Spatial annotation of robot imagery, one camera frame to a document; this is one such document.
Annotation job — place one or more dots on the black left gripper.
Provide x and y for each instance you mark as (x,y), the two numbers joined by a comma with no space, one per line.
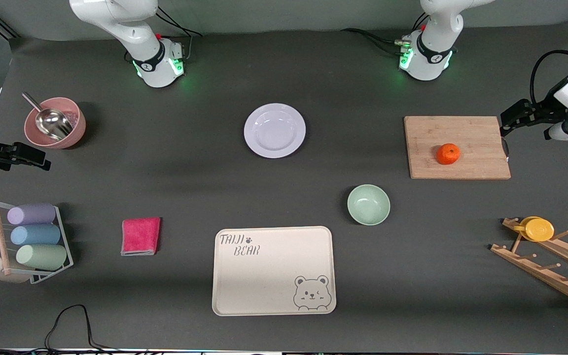
(546,112)

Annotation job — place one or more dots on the orange fruit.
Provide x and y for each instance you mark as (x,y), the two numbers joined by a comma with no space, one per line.
(448,154)

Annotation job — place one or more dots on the white ribbed plate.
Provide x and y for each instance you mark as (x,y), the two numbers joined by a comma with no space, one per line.
(274,130)

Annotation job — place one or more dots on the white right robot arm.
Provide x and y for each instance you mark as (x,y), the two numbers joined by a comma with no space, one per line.
(152,64)

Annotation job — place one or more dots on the metal scoop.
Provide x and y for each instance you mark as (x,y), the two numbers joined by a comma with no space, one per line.
(54,123)

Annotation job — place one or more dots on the pink bowl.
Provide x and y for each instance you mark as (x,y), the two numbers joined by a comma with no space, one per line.
(77,130)

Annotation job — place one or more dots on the wooden cutting board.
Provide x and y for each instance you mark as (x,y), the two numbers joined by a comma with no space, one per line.
(466,135)

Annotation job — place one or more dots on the purple cup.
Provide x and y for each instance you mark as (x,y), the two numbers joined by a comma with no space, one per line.
(31,214)

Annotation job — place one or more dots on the blue cup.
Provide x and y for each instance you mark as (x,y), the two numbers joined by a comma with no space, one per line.
(35,235)

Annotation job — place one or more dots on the green cup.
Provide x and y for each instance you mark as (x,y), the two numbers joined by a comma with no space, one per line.
(41,257)

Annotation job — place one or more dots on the yellow cup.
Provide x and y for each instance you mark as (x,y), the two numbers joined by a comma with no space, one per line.
(539,230)

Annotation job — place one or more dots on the folded pink cloth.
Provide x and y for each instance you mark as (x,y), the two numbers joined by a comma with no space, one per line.
(140,236)

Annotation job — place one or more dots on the wooden peg drying rack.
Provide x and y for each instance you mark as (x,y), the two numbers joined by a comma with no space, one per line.
(540,268)

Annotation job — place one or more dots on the pale green bowl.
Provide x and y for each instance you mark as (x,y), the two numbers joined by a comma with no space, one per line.
(368,204)

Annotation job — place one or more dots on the cream tray with bear print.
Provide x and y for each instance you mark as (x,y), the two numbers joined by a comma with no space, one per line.
(264,276)

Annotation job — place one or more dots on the black metal frame bar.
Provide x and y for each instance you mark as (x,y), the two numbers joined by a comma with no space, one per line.
(4,27)

